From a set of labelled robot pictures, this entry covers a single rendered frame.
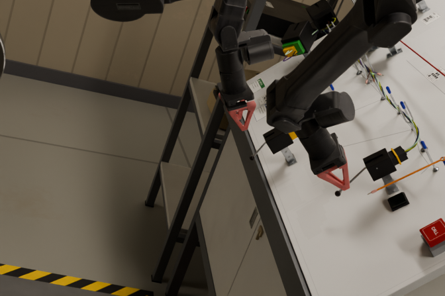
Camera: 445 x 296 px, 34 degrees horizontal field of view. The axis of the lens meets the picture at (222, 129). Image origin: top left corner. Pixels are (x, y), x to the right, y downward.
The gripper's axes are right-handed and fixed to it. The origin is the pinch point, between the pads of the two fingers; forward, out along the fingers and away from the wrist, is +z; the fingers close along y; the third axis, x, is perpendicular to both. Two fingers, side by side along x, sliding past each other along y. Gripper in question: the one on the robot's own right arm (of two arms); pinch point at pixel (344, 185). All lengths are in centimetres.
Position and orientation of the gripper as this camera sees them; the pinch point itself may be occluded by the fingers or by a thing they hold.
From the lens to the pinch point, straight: 149.6
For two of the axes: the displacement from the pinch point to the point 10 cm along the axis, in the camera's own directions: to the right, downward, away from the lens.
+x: -8.5, 4.6, 2.5
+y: 0.2, -4.5, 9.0
